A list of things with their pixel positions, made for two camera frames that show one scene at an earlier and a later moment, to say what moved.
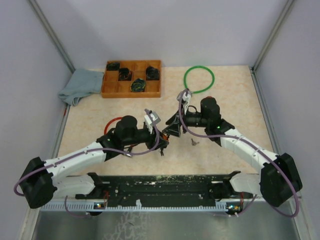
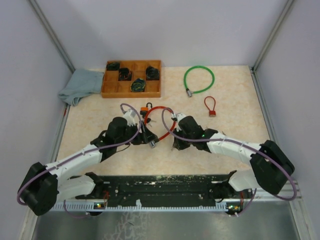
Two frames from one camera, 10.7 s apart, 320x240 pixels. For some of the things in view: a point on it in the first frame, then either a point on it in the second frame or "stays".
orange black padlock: x=165 y=138 → x=144 y=110
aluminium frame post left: x=41 y=15 stays
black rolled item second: x=124 y=74 stays
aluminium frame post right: x=256 y=64 stays
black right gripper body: x=195 y=119 → x=182 y=144
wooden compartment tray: x=132 y=79 stays
